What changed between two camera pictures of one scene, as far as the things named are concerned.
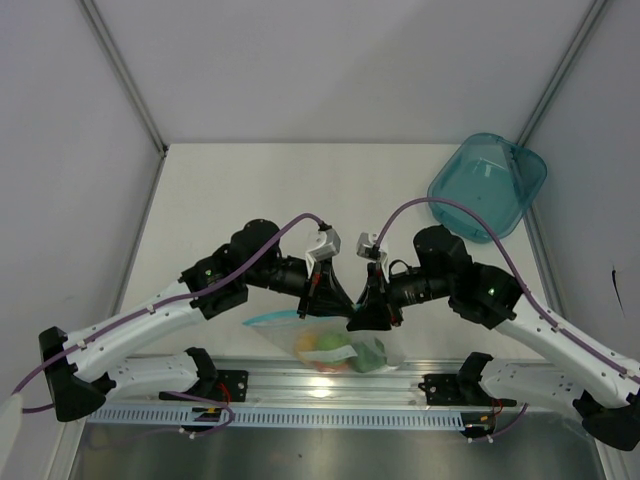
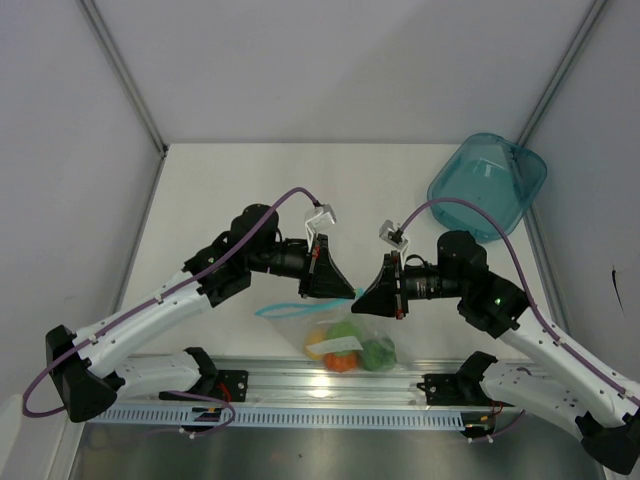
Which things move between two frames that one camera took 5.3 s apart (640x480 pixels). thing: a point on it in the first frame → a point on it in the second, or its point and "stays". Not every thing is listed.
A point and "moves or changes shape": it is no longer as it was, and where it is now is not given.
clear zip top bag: x=328 y=344 moves or changes shape
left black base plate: x=227 y=386 stays
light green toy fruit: x=332 y=341 moves or changes shape
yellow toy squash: x=305 y=342 → x=315 y=336
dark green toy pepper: x=369 y=358 moves or changes shape
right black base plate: x=448 y=390 stays
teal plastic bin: x=497 y=178 stays
